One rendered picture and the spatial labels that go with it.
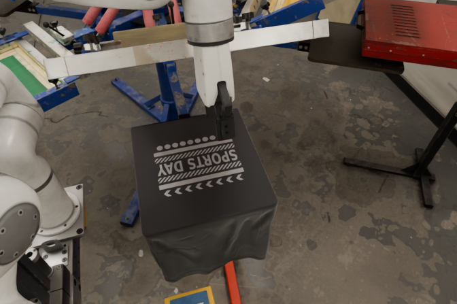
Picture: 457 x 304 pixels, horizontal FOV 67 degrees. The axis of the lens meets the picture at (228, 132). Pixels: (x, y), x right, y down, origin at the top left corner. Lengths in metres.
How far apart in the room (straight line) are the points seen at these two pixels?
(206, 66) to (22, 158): 0.43
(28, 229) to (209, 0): 0.36
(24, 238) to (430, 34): 1.77
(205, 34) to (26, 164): 0.46
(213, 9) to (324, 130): 2.33
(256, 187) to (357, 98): 2.10
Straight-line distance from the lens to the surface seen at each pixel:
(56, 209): 0.94
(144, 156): 1.31
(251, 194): 1.18
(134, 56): 0.71
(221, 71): 0.53
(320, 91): 3.14
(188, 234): 1.17
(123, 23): 1.99
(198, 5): 0.52
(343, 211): 2.36
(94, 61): 0.72
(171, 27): 1.32
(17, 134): 0.79
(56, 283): 0.88
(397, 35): 1.80
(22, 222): 0.34
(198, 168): 1.24
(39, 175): 0.84
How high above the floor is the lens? 1.93
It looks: 46 degrees down
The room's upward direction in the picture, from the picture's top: straight up
